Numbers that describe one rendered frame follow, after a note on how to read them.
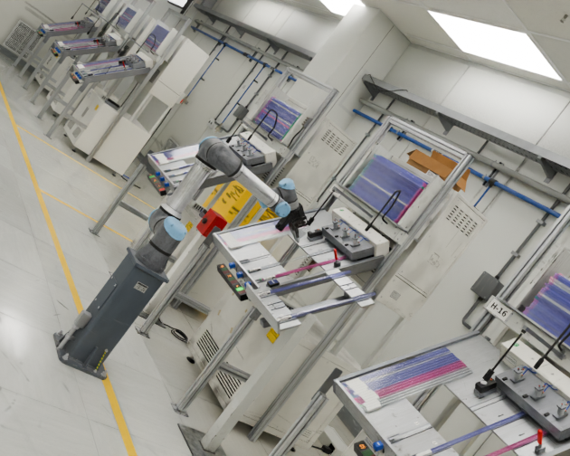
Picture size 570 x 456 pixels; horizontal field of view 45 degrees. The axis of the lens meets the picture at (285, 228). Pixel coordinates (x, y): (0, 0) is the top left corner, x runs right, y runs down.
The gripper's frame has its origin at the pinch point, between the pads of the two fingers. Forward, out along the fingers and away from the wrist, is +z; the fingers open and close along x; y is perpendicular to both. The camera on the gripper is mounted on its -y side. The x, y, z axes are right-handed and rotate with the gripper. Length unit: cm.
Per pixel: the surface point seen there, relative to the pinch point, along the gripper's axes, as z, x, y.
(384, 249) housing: 14.7, -19.1, 40.1
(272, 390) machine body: 67, -21, -40
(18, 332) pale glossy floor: -24, -12, -139
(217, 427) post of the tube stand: 43, -51, -77
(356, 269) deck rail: 17.2, -21.1, 21.2
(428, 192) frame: -9, -22, 68
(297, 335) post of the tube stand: 12, -53, -28
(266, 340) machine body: 44, -10, -33
